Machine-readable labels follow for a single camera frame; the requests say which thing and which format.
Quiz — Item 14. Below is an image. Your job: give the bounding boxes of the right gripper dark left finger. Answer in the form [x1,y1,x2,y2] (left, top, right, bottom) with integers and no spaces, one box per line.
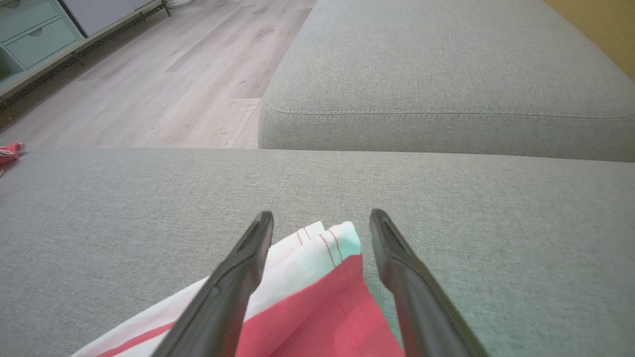
[151,211,274,357]

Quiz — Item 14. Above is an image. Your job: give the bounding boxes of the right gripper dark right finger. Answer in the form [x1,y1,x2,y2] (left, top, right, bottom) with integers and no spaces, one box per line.
[370,208,492,357]

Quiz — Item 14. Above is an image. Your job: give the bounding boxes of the red shorts with white stripes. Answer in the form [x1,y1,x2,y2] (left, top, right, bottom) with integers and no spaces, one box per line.
[72,221,405,357]

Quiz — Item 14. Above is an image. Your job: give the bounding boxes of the red T-shirt with white sleeves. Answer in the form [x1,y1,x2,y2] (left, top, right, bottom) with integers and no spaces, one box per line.
[0,142,25,170]

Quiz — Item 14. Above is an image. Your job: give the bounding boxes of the large grey sofa seat cushion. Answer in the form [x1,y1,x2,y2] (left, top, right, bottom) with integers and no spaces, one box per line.
[0,148,635,357]

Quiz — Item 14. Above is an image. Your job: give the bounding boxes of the white cabinet on legs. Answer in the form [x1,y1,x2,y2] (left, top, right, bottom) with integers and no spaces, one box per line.
[62,0,172,38]

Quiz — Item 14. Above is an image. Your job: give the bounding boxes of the mint green drawer cabinet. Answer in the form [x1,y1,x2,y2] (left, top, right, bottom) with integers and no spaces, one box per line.
[0,0,86,97]

